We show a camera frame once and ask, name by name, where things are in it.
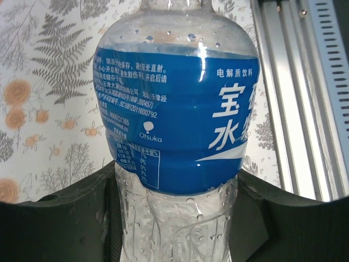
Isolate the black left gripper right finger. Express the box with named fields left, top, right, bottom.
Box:
left=228, top=169, right=349, bottom=262

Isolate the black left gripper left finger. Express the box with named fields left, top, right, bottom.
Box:
left=0, top=160, right=123, bottom=262

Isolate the clear bottle blue label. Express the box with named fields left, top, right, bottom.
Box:
left=92, top=0, right=260, bottom=262

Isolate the long aluminium base rail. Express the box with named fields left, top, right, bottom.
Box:
left=250, top=0, right=349, bottom=203

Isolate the slotted grey cable tray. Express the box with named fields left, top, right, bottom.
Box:
left=308, top=0, right=349, bottom=115

